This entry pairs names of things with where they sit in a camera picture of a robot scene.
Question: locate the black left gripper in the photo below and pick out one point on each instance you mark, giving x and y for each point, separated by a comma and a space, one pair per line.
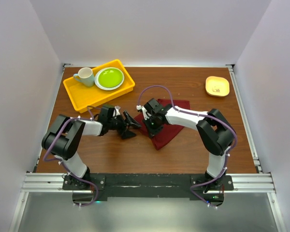
124, 134

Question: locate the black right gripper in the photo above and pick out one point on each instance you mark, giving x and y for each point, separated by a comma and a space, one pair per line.
152, 132

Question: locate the dark red cloth napkin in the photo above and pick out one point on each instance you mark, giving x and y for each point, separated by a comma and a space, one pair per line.
168, 132

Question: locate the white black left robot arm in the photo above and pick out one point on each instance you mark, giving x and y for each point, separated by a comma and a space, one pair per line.
62, 139

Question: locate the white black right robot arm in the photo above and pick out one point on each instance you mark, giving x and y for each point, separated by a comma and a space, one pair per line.
217, 135

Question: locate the green plate white rim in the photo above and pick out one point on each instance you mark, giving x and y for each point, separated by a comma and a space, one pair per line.
109, 78

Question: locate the yellow plastic tray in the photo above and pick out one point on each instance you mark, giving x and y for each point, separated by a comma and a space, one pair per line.
82, 96

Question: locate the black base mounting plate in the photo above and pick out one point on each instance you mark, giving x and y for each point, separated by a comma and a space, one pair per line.
160, 186

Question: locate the light blue ceramic mug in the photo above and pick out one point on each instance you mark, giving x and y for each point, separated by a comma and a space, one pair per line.
85, 76

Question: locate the small yellow square dish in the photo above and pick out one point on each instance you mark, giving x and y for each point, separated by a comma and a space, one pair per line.
217, 86

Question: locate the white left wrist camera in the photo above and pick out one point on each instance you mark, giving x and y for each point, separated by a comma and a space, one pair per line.
116, 111

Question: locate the aluminium frame rail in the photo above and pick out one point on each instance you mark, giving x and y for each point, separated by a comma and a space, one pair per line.
242, 183

